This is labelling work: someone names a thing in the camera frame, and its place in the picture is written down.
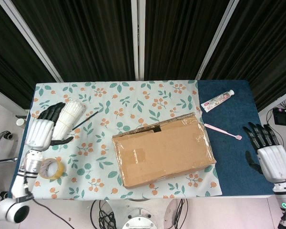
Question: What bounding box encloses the white frame post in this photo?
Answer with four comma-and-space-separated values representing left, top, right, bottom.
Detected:
0, 0, 64, 83
130, 0, 146, 81
195, 0, 240, 81

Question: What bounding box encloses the chrome office chair base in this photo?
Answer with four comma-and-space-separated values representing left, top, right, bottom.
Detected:
0, 130, 19, 200

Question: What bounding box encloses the black cable bundle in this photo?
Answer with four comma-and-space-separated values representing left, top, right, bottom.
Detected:
90, 199, 118, 229

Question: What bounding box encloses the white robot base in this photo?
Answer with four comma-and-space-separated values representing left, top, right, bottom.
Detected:
121, 206, 158, 229

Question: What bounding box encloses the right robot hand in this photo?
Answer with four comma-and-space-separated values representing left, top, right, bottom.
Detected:
243, 122, 286, 184

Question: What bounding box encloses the floral orange fruit tablecloth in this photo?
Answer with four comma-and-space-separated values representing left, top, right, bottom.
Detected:
28, 80, 224, 200

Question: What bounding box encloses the brown cardboard shipping box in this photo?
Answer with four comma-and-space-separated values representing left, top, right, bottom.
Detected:
112, 112, 217, 190

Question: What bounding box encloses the black electronic device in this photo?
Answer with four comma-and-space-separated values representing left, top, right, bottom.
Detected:
272, 107, 286, 126

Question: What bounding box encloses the pink toothbrush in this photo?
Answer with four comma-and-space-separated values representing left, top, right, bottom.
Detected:
204, 123, 243, 141

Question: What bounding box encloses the roll of clear tape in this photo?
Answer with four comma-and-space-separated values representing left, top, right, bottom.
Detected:
39, 157, 65, 180

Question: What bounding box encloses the bundle of white straws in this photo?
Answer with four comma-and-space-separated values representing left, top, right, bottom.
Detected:
52, 100, 87, 140

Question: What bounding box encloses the thin black pencil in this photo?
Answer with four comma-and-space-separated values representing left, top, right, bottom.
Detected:
71, 111, 100, 131

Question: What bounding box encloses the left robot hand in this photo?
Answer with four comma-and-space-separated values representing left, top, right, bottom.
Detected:
25, 102, 74, 152

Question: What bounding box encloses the white toothpaste tube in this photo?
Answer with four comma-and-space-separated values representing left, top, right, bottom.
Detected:
200, 89, 235, 113

